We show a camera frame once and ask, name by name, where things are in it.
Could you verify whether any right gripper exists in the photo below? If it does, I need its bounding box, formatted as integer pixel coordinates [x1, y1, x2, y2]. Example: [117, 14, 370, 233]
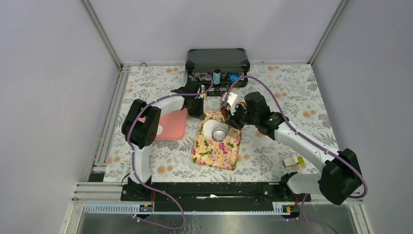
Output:
[225, 102, 258, 131]

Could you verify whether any round metal cutter ring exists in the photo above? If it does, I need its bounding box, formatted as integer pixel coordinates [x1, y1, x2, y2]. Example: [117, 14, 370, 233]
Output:
[212, 127, 228, 143]

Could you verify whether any pink plastic tray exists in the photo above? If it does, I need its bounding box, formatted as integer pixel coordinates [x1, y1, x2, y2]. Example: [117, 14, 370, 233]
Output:
[133, 107, 187, 140]

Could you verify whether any white green eraser block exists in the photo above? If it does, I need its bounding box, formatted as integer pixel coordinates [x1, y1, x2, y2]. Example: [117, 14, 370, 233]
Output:
[282, 156, 305, 167]

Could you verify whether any black poker chip case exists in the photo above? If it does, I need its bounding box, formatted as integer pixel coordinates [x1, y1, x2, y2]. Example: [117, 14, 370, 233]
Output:
[185, 48, 251, 96]

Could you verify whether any blue small blind button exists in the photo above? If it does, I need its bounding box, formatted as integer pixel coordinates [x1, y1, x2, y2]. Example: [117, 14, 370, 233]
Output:
[229, 73, 239, 82]

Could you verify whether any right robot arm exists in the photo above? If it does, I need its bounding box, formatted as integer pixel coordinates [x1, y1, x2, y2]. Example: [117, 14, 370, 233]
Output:
[221, 92, 362, 205]

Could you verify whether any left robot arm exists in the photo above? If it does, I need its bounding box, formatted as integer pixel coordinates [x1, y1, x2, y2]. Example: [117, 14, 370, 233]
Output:
[121, 80, 206, 200]

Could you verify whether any blue white chip stack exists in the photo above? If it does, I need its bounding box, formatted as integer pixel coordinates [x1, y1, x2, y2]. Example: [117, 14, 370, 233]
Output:
[212, 69, 221, 85]

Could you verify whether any floral yellow tray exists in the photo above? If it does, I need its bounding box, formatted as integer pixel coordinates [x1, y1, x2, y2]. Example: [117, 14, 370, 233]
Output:
[191, 110, 242, 171]

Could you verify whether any white dough ball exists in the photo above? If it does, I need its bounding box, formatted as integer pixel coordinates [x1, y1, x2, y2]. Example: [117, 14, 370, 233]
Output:
[203, 119, 229, 143]

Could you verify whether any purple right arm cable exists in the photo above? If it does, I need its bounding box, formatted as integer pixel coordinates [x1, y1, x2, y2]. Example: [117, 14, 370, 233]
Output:
[223, 75, 369, 234]

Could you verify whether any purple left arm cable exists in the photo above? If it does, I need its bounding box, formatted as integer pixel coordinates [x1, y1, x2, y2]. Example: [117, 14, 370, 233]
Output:
[127, 72, 215, 231]

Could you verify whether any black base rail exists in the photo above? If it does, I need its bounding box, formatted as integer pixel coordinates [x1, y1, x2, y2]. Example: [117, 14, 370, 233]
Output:
[120, 182, 311, 213]

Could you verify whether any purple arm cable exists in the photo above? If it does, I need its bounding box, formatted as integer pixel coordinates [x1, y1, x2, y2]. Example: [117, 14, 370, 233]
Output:
[223, 75, 369, 234]
[127, 72, 215, 231]

